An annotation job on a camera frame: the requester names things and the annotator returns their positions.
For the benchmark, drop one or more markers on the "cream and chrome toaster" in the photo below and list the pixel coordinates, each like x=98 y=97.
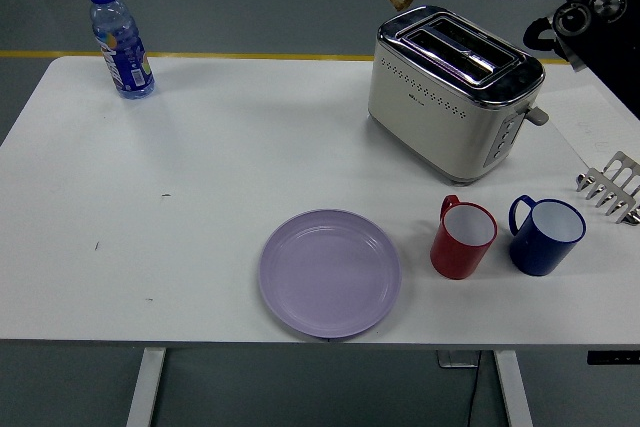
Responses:
x=430 y=117

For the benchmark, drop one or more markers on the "purple plate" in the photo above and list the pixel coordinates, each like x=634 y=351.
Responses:
x=327 y=274

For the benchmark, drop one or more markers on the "metal toast rack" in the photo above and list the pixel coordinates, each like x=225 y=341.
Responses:
x=612 y=187

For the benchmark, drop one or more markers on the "blue capped water bottle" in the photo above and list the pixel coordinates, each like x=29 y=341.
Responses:
x=122 y=52

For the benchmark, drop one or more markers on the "red mug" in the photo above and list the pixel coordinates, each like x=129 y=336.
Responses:
x=457 y=254

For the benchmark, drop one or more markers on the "white table leg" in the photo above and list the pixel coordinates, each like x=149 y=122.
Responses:
x=146 y=387
x=512 y=387

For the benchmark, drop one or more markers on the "clear bracket under table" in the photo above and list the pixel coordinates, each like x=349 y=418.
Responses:
x=455 y=359

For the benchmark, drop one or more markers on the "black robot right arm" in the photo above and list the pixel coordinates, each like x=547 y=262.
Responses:
x=610 y=47

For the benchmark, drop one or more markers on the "blue mug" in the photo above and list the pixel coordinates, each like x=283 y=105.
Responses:
x=537 y=249

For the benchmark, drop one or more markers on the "grey toaster lever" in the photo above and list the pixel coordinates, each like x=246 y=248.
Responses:
x=537 y=116

